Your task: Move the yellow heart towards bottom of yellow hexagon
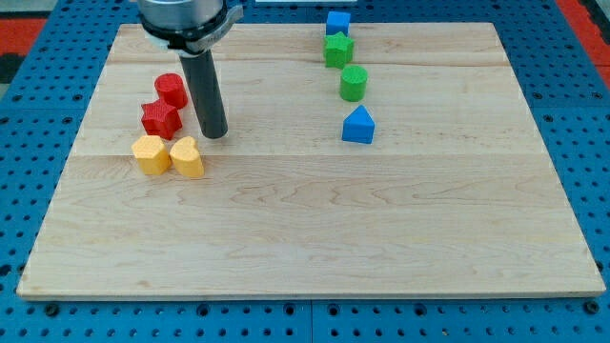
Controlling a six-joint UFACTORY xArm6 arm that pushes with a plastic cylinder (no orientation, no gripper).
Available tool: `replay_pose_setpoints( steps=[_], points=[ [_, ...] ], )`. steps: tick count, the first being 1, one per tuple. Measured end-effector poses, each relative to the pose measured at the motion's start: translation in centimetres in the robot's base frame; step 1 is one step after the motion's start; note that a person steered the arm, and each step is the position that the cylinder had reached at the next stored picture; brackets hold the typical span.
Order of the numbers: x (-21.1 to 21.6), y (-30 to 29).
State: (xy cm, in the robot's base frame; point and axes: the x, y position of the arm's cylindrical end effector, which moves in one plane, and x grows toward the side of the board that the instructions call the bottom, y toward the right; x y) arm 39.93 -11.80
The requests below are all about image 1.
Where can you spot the yellow hexagon block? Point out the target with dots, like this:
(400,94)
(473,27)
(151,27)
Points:
(151,154)

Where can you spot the yellow heart block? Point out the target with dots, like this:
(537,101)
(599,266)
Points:
(186,157)

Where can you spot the red star block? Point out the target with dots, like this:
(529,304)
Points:
(161,119)

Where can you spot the light wooden board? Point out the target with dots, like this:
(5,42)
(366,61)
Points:
(455,198)

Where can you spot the green cylinder block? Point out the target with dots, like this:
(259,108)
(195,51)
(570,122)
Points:
(353,81)

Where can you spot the blue cube block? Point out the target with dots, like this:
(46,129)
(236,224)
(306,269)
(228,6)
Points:
(338,21)

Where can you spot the blue triangle block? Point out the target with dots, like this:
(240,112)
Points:
(359,126)

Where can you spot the red cylinder block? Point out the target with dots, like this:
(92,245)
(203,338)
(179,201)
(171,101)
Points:
(170,88)

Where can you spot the green star block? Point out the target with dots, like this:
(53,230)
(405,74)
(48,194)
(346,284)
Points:
(338,50)

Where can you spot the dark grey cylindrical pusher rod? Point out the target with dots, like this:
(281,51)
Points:
(205,93)

